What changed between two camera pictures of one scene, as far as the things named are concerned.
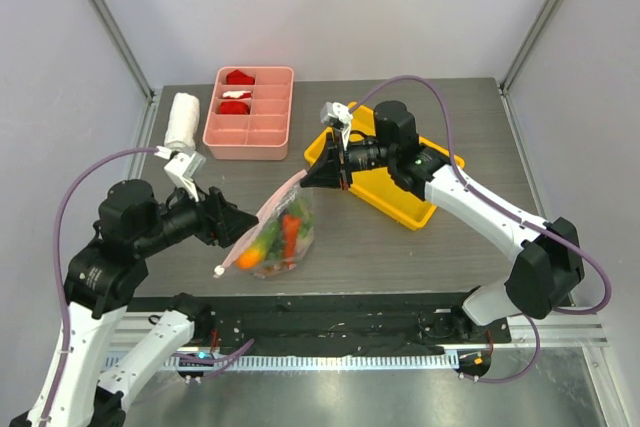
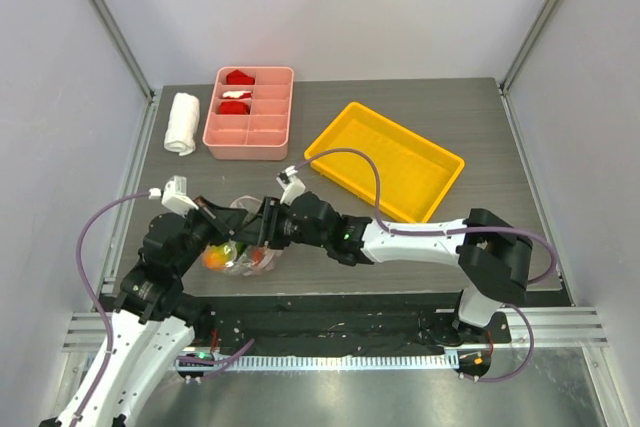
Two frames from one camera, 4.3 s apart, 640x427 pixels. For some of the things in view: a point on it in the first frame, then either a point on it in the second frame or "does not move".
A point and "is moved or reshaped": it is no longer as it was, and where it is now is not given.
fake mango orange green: x=252 y=254 -> x=217 y=257
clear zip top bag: x=279 y=237 is moved or reshaped
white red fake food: x=237 y=94 does not move
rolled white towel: x=183 y=118 does not move
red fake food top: x=236 y=77 does not move
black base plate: x=338 y=325 does not move
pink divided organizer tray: x=263 y=133 does not move
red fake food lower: x=233 y=108 does not move
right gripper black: x=342 y=162 -> x=270 y=222
